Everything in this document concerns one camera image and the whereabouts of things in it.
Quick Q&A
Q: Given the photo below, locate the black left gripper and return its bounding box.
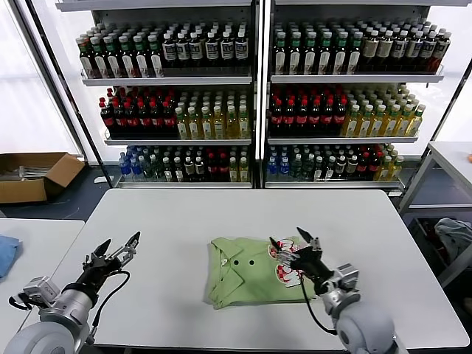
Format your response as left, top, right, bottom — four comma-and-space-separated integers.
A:
74, 231, 142, 296

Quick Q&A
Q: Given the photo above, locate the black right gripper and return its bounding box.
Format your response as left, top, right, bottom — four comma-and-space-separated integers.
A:
268, 226, 336, 295

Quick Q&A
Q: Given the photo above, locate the green polo shirt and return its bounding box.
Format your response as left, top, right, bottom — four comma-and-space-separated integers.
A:
204, 235, 318, 310

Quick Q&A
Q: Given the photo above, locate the blue folded cloth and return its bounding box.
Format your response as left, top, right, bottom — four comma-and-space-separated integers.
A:
0, 235, 21, 281

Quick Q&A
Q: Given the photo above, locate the red cap cola bottle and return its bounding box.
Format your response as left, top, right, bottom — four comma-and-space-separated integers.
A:
137, 101, 151, 136
150, 101, 164, 136
308, 100, 322, 136
269, 100, 284, 136
206, 153, 218, 183
368, 152, 380, 180
333, 98, 347, 136
320, 99, 335, 136
217, 153, 229, 183
125, 101, 139, 136
112, 101, 127, 136
99, 102, 114, 136
162, 100, 176, 136
295, 100, 309, 136
357, 152, 369, 180
282, 100, 296, 136

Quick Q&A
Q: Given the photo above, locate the brown cardboard box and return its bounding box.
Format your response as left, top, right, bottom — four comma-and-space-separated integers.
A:
0, 152, 86, 205

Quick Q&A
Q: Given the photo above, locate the clear plastic packaging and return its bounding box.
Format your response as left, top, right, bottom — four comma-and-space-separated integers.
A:
0, 165, 52, 182

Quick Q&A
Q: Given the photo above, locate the grey cloth bundle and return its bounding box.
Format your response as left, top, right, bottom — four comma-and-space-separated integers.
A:
434, 217, 472, 263

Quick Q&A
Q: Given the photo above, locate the white metal shelf rack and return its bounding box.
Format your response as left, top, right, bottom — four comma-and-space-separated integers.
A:
260, 0, 472, 192
55, 0, 261, 190

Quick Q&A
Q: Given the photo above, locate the green cap dark tea bottle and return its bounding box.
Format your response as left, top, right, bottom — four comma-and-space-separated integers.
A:
333, 32, 348, 76
133, 35, 150, 79
79, 39, 95, 80
105, 36, 122, 80
302, 32, 317, 76
317, 32, 333, 76
91, 38, 108, 80
147, 35, 164, 78
347, 32, 363, 74
118, 35, 135, 79
272, 32, 288, 76
287, 32, 302, 76

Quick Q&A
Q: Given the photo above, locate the white cap navy label bottle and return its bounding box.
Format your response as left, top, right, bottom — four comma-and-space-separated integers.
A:
406, 31, 422, 73
204, 32, 220, 69
189, 32, 204, 69
434, 32, 451, 73
392, 30, 407, 73
220, 32, 235, 68
420, 32, 436, 73
162, 33, 176, 69
234, 31, 248, 68
176, 32, 190, 69

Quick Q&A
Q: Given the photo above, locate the beige label dark bottle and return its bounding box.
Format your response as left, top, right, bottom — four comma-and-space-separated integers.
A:
377, 30, 393, 73
363, 30, 379, 73

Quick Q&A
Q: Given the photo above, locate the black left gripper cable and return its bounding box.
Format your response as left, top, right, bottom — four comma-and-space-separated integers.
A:
87, 270, 132, 344

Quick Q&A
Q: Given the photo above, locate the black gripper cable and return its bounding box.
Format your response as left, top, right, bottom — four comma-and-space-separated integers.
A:
87, 270, 132, 344
299, 278, 339, 336

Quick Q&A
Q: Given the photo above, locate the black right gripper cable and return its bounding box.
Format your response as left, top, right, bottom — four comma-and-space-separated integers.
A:
299, 278, 339, 336

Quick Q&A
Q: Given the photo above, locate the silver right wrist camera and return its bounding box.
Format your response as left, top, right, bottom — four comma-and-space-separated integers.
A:
333, 263, 361, 292

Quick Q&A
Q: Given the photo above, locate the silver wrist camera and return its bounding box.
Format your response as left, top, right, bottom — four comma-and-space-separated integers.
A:
333, 263, 361, 292
21, 276, 62, 307

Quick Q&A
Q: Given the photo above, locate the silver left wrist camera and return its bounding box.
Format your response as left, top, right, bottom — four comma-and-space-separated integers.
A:
21, 276, 62, 307

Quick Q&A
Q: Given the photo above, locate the black slanted frame post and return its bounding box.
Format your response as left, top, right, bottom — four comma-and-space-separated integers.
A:
401, 58, 472, 193
21, 0, 114, 187

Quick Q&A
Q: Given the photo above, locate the black camera cable loop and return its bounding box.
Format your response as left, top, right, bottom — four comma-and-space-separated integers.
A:
7, 293, 32, 311

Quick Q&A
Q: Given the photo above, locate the grey metal frame table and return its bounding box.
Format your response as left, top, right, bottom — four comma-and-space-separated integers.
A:
396, 140, 472, 288

